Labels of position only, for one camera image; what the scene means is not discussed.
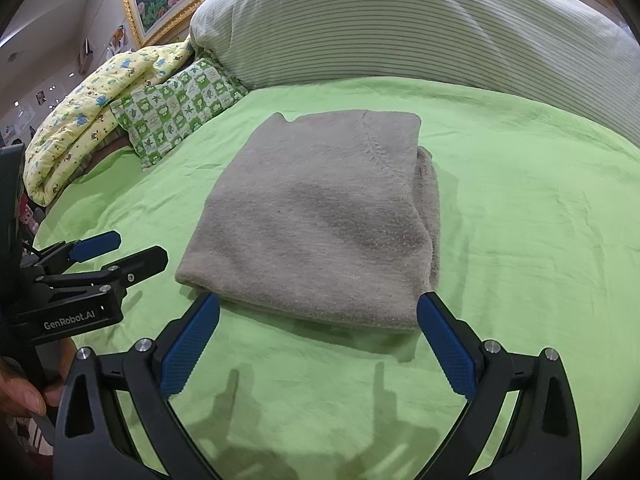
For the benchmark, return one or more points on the large striped cushion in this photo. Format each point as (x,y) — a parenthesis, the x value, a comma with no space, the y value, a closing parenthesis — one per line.
(425,20)

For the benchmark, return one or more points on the pink cartoon toy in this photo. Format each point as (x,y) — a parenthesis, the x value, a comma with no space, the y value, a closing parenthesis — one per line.
(27,215)

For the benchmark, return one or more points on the beige knit sweater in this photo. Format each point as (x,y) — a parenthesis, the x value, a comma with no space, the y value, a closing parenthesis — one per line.
(310,220)

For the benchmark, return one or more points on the small wall photo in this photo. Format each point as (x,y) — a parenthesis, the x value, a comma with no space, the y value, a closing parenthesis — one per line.
(40,97)

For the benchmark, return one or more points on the white wall paper sheet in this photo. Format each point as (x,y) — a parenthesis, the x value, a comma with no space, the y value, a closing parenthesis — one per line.
(24,120)

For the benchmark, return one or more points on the green checkered pillow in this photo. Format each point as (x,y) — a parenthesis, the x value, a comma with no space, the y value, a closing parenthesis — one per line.
(170,110)

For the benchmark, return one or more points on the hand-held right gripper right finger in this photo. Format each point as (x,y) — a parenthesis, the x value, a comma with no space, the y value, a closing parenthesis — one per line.
(447,345)

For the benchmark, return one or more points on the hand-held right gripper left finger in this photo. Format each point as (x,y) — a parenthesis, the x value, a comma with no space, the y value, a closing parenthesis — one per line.
(192,345)

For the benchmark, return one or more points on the orange wall decoration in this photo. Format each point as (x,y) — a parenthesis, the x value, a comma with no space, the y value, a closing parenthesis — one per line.
(118,35)

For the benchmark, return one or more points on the person's left hand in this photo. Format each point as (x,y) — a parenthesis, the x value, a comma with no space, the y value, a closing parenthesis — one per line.
(22,395)

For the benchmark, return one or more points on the green bed sheet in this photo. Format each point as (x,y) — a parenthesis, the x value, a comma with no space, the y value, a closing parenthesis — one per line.
(525,235)

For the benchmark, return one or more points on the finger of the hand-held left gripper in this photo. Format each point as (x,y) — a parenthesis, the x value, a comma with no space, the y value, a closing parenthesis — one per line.
(97,244)
(145,259)

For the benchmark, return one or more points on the yellow printed quilt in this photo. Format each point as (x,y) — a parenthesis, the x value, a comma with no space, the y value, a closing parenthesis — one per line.
(75,125)

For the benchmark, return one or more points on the brown blanket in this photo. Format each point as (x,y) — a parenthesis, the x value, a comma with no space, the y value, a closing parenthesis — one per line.
(107,147)

